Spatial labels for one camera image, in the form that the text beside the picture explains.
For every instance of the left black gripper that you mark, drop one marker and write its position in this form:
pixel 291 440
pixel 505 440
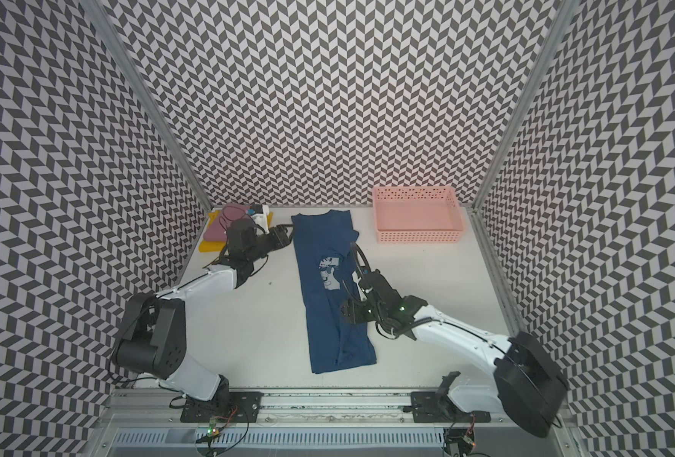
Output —
pixel 279 235

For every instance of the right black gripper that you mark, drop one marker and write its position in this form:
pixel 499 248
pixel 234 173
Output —
pixel 354 312

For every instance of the blue mickey t-shirt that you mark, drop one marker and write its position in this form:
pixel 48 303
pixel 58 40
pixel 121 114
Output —
pixel 322 246

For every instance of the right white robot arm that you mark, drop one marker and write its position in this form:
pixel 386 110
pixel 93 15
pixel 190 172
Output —
pixel 529 387

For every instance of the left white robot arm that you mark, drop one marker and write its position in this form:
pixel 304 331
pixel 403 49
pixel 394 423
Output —
pixel 152 336

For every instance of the folded pink t-shirt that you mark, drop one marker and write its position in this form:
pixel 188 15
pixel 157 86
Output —
pixel 217 231

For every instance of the folded yellow t-shirt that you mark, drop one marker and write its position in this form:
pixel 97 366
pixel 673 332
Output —
pixel 217 246

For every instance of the pink plastic basket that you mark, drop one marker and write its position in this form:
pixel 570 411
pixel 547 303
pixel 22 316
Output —
pixel 417 215

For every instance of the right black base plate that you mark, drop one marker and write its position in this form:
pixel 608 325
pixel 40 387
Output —
pixel 429 407

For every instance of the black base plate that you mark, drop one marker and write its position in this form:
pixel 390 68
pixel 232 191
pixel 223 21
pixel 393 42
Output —
pixel 238 406
pixel 429 407

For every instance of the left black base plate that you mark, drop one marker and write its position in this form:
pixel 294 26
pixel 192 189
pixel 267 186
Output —
pixel 238 406

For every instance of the aluminium front rail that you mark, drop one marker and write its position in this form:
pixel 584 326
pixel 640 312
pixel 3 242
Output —
pixel 312 422

